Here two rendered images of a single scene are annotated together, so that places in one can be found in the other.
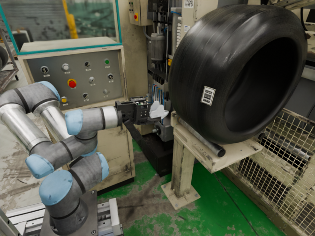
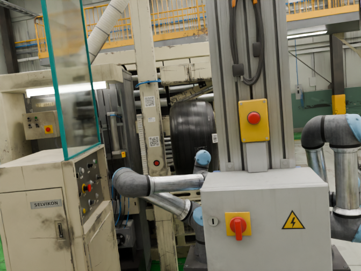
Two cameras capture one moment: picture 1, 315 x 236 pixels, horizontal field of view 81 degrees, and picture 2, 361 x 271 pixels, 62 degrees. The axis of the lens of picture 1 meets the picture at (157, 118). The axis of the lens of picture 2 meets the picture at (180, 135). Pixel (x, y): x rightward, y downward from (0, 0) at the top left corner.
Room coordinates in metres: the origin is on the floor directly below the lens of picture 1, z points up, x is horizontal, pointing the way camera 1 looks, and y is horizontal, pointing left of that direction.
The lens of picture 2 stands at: (-0.17, 1.65, 1.48)
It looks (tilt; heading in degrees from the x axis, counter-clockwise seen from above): 6 degrees down; 299
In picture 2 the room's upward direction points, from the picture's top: 6 degrees counter-clockwise
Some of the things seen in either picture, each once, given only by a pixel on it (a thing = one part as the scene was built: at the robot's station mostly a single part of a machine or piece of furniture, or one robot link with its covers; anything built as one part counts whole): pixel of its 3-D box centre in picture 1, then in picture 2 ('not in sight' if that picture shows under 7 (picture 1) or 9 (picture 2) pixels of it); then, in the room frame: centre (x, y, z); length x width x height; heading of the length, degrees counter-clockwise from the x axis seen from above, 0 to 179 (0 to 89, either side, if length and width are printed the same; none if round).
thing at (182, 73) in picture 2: not in sight; (197, 72); (0.88, -0.67, 1.71); 0.61 x 0.25 x 0.15; 27
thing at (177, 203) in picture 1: (180, 190); not in sight; (1.08, -0.21, 0.02); 0.27 x 0.27 x 0.04; 27
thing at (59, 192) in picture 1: (61, 191); (205, 222); (0.45, 0.37, 0.88); 0.13 x 0.12 x 0.14; 140
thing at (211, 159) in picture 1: (197, 142); (194, 191); (0.79, -0.22, 0.83); 0.36 x 0.09 x 0.06; 27
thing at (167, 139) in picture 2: not in sight; (165, 153); (1.23, -0.58, 1.05); 0.20 x 0.15 x 0.30; 27
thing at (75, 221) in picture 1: (67, 210); (208, 245); (0.44, 0.38, 0.77); 0.15 x 0.15 x 0.10
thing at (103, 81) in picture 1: (90, 126); (72, 262); (1.23, 0.55, 0.63); 0.56 x 0.41 x 1.27; 117
